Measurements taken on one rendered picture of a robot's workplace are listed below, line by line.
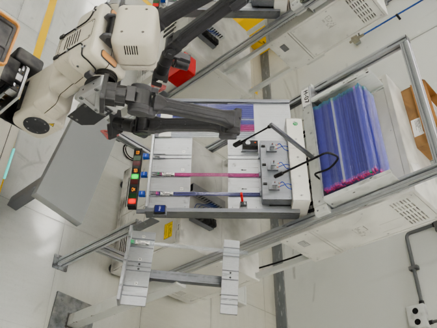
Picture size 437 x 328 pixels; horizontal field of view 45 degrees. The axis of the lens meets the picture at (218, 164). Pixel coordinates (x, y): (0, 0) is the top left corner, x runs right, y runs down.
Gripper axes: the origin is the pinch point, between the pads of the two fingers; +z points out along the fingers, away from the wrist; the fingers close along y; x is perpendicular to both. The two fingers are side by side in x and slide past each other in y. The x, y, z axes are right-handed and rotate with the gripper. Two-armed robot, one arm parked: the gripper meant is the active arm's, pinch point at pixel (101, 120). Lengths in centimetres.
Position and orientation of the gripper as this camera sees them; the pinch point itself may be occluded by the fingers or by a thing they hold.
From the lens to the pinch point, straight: 235.2
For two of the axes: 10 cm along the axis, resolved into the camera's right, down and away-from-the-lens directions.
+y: -0.3, -9.3, -3.7
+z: -8.3, -1.8, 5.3
